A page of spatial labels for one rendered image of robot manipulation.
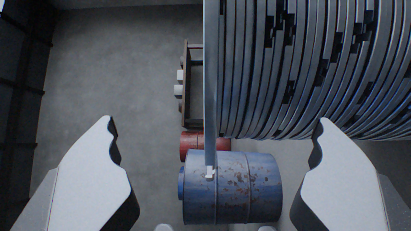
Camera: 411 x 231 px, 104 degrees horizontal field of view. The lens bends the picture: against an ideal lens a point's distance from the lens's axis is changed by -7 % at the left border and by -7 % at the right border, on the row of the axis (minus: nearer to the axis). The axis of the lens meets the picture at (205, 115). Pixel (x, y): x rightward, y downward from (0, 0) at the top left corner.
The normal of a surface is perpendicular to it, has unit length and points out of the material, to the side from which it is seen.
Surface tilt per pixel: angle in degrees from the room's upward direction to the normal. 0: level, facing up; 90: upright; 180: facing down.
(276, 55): 90
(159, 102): 90
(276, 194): 92
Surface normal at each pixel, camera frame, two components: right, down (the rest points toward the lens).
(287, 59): -0.04, 0.40
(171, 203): -0.03, -0.14
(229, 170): 0.02, -0.70
